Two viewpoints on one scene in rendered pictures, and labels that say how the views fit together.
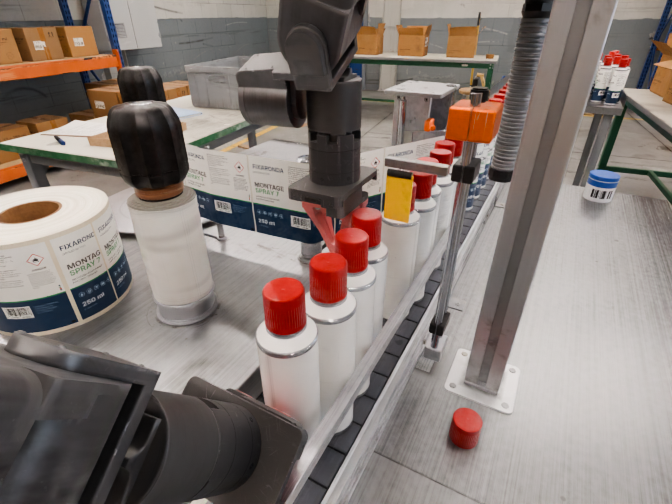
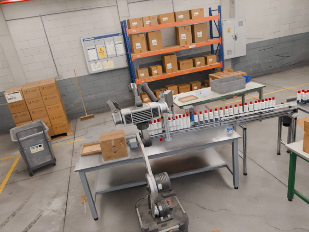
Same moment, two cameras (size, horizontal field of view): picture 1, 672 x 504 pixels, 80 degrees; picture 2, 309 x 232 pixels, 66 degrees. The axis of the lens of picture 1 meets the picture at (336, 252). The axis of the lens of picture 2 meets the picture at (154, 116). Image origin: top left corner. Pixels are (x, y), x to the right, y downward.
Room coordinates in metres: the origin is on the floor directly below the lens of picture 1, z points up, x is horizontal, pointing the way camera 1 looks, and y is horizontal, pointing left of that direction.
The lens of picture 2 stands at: (-1.30, -2.55, 2.31)
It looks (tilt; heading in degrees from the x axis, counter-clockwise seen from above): 21 degrees down; 57
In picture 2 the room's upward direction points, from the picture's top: 9 degrees counter-clockwise
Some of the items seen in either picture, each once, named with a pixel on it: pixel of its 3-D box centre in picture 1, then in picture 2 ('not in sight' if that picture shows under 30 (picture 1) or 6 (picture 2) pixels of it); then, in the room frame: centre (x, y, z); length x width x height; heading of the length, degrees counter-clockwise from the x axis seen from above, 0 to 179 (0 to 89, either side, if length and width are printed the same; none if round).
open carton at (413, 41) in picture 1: (413, 39); not in sight; (5.98, -1.02, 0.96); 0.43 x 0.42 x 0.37; 66
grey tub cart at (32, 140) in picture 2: not in sight; (34, 144); (-1.00, 2.35, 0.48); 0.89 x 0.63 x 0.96; 88
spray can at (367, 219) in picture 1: (363, 290); (159, 125); (0.39, -0.03, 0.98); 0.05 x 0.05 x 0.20
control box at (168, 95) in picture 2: not in sight; (167, 98); (0.47, -0.18, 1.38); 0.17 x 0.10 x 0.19; 27
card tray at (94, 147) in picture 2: not in sight; (93, 147); (-0.46, 0.42, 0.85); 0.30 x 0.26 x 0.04; 152
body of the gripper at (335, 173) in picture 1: (334, 161); not in sight; (0.43, 0.00, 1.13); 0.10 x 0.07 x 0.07; 152
